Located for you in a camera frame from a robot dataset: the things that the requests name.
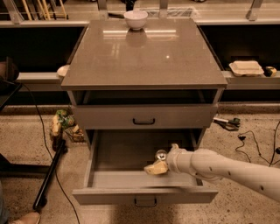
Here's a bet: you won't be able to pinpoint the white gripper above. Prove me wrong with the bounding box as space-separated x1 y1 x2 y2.
144 143 193 175

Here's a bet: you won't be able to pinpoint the silver green 7up can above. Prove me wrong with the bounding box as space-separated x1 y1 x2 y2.
155 150 167 161

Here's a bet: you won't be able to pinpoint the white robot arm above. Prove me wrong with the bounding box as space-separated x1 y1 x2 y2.
143 143 280 201

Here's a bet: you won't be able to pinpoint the open grey middle drawer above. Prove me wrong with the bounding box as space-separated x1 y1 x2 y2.
73 129 218 205

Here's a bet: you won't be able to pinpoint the grey drawer cabinet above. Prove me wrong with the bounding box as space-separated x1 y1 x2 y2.
61 19 227 148

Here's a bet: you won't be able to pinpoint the grey top drawer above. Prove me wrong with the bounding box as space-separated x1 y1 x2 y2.
72 105 217 130

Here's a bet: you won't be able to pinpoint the black scissors on floor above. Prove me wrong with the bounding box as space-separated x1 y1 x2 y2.
213 117 241 131

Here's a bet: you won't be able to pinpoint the yellow tape measure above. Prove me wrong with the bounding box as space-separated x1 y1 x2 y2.
264 66 277 77

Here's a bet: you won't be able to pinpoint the white plate on ledge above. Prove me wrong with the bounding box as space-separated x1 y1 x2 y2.
57 65 70 77

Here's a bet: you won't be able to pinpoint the white ceramic bowl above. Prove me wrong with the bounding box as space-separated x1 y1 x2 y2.
123 10 148 30

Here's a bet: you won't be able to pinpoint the beige shoe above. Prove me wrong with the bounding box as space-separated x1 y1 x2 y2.
8 212 40 224

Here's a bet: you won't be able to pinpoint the black table leg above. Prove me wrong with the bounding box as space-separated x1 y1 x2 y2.
0 140 67 212

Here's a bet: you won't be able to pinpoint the black top drawer handle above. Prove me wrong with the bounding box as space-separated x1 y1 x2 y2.
132 118 156 125

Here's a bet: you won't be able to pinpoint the black drawer handle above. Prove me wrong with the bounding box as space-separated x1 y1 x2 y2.
134 199 158 208
132 118 156 125

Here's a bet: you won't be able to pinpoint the black middle drawer handle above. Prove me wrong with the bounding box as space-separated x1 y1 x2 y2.
134 199 158 208

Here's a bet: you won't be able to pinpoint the snack bags in wire basket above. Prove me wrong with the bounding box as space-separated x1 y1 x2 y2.
50 109 85 143

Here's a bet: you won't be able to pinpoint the black floor cable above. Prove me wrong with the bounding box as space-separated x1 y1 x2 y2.
22 83 81 224

